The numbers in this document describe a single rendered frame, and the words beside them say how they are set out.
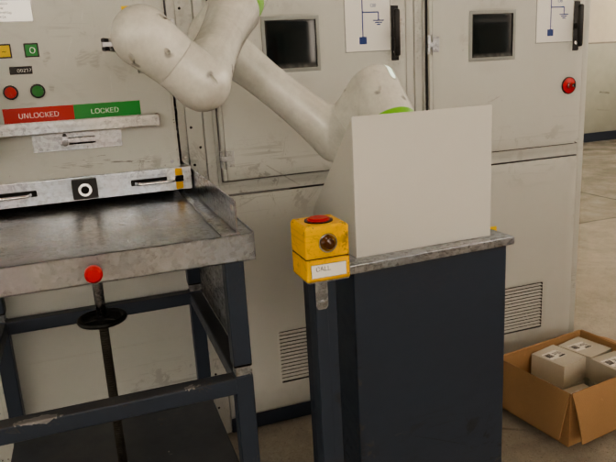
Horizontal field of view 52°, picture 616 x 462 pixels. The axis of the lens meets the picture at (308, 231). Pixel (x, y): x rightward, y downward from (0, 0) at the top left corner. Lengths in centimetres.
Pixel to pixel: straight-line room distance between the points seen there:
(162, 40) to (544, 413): 157
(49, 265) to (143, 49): 42
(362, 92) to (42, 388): 126
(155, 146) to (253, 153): 35
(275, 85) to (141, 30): 55
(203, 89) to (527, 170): 148
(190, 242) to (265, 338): 89
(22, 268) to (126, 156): 56
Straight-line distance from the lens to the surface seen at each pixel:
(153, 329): 202
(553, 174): 247
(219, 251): 126
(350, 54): 202
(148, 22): 117
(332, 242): 106
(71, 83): 169
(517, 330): 256
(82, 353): 203
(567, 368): 230
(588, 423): 214
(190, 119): 190
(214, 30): 131
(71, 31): 169
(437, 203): 146
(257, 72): 163
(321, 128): 163
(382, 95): 154
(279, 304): 206
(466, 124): 147
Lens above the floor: 115
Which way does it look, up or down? 14 degrees down
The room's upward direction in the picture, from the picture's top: 3 degrees counter-clockwise
